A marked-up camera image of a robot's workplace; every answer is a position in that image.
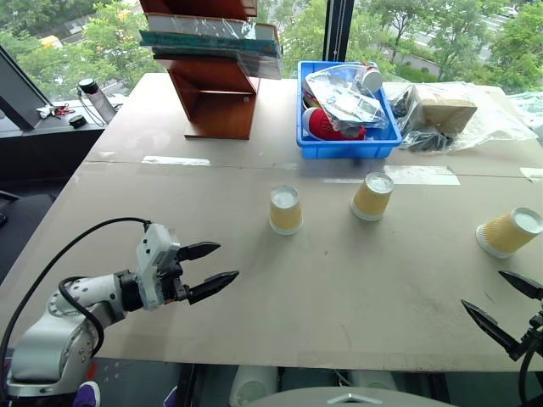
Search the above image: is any brown wooden bookshelf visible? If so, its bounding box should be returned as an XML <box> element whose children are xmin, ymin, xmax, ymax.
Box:
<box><xmin>138</xmin><ymin>0</ymin><xmax>262</xmax><ymax>141</ymax></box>

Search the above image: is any purple shoe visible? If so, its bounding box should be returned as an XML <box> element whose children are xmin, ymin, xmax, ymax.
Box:
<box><xmin>73</xmin><ymin>380</ymin><xmax>103</xmax><ymax>407</ymax></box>

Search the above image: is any plastic-wrapped cream book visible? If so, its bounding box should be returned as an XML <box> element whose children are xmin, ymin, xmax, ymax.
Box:
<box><xmin>143</xmin><ymin>12</ymin><xmax>280</xmax><ymax>42</ymax></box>

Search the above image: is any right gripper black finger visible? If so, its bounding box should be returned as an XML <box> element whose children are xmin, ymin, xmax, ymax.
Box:
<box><xmin>460</xmin><ymin>298</ymin><xmax>528</xmax><ymax>362</ymax></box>
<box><xmin>497</xmin><ymin>270</ymin><xmax>543</xmax><ymax>302</ymax></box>

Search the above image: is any white tape patch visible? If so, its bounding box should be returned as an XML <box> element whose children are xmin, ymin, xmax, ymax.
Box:
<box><xmin>383</xmin><ymin>164</ymin><xmax>462</xmax><ymax>187</ymax></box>

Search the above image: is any brown paper package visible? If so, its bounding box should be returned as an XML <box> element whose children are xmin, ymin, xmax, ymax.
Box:
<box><xmin>417</xmin><ymin>86</ymin><xmax>479</xmax><ymax>133</ymax></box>

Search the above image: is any plastic-wrapped teal book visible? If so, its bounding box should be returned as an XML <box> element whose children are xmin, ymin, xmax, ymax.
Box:
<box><xmin>138</xmin><ymin>28</ymin><xmax>283</xmax><ymax>57</ymax></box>

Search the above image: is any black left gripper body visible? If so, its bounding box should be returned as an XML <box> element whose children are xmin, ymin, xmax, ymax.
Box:
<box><xmin>162</xmin><ymin>248</ymin><xmax>191</xmax><ymax>304</ymax></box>

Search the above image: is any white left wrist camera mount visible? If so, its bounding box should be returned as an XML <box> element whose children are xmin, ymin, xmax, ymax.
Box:
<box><xmin>135</xmin><ymin>223</ymin><xmax>184</xmax><ymax>311</ymax></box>

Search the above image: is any black side desk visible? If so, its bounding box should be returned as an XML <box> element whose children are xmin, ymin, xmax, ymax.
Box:
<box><xmin>0</xmin><ymin>98</ymin><xmax>108</xmax><ymax>197</ymax></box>

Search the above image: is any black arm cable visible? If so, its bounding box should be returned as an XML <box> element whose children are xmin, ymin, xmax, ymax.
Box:
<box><xmin>518</xmin><ymin>338</ymin><xmax>543</xmax><ymax>407</ymax></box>
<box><xmin>0</xmin><ymin>217</ymin><xmax>153</xmax><ymax>374</ymax></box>

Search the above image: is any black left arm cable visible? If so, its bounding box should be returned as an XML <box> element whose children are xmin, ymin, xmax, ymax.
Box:
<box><xmin>0</xmin><ymin>217</ymin><xmax>153</xmax><ymax>374</ymax></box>

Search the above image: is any bag of black parts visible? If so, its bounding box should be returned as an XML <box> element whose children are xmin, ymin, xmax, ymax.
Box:
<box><xmin>388</xmin><ymin>83</ymin><xmax>458</xmax><ymax>153</ymax></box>

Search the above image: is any white-capped bottle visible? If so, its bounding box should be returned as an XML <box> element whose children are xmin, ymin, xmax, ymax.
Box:
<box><xmin>359</xmin><ymin>63</ymin><xmax>385</xmax><ymax>92</ymax></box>

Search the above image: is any grey rounded robot body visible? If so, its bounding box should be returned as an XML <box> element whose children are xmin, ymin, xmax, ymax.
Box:
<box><xmin>249</xmin><ymin>386</ymin><xmax>458</xmax><ymax>407</ymax></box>

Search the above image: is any blue plastic bin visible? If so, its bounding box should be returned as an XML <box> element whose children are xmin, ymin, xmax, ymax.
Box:
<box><xmin>295</xmin><ymin>60</ymin><xmax>403</xmax><ymax>160</ymax></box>

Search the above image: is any clear tape strip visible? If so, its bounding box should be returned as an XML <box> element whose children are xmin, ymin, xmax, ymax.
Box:
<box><xmin>141</xmin><ymin>155</ymin><xmax>212</xmax><ymax>167</ymax></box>

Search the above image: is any clear bottle with black cap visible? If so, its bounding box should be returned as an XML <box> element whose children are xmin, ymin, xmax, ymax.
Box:
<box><xmin>76</xmin><ymin>77</ymin><xmax>117</xmax><ymax>125</ymax></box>

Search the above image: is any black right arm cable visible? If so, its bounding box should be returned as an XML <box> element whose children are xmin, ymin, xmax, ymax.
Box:
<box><xmin>518</xmin><ymin>338</ymin><xmax>543</xmax><ymax>407</ymax></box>

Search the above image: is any clear crinkled plastic bag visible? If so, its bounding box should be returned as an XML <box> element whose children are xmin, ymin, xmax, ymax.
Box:
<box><xmin>304</xmin><ymin>63</ymin><xmax>389</xmax><ymax>131</ymax></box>

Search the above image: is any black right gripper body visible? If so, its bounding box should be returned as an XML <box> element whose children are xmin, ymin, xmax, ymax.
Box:
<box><xmin>521</xmin><ymin>310</ymin><xmax>543</xmax><ymax>354</ymax></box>

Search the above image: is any white cylinder under table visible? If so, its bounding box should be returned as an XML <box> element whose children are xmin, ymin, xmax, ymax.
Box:
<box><xmin>350</xmin><ymin>370</ymin><xmax>399</xmax><ymax>392</ymax></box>
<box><xmin>228</xmin><ymin>365</ymin><xmax>280</xmax><ymax>407</ymax></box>

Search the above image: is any red and white pouch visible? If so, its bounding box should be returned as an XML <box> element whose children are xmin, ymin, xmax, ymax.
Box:
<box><xmin>305</xmin><ymin>107</ymin><xmax>367</xmax><ymax>142</ymax></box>

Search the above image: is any black window frame post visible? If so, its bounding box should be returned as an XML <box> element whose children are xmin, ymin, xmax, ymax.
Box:
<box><xmin>322</xmin><ymin>0</ymin><xmax>355</xmax><ymax>65</ymax></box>

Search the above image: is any cardboard box in plastic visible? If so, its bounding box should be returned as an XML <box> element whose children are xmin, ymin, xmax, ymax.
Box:
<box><xmin>383</xmin><ymin>81</ymin><xmax>539</xmax><ymax>154</ymax></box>

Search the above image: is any yellow ribbed paper cup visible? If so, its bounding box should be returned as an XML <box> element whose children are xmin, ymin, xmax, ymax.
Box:
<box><xmin>474</xmin><ymin>206</ymin><xmax>543</xmax><ymax>260</ymax></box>
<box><xmin>350</xmin><ymin>171</ymin><xmax>395</xmax><ymax>223</ymax></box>
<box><xmin>269</xmin><ymin>185</ymin><xmax>304</xmax><ymax>237</ymax></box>

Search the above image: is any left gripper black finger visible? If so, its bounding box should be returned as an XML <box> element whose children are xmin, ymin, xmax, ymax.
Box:
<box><xmin>186</xmin><ymin>270</ymin><xmax>240</xmax><ymax>306</ymax></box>
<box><xmin>176</xmin><ymin>241</ymin><xmax>222</xmax><ymax>264</ymax></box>

